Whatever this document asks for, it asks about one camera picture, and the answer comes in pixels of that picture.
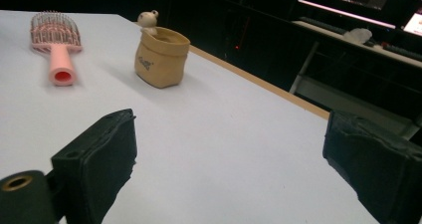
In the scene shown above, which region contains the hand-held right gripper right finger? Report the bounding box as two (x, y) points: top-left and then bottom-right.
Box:
(322, 110), (422, 224)

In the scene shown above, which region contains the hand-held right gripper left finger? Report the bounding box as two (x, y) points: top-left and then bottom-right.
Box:
(51, 109), (137, 224)

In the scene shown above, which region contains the dark keyboard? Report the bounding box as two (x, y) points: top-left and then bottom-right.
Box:
(298, 16), (348, 36)
(381, 42), (422, 63)

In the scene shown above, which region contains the white table sheet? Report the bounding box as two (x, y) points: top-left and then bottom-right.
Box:
(0, 9), (381, 224)

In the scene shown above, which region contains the white crumpled object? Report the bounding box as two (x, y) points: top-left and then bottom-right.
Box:
(342, 27), (373, 46)

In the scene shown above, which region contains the bright small screen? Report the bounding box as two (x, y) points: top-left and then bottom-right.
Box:
(402, 12), (422, 38)

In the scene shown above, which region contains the monitor light bar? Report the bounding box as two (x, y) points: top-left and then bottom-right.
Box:
(297, 0), (397, 30)

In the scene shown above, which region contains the white metal frame desk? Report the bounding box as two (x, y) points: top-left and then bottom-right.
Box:
(289, 19), (422, 139)

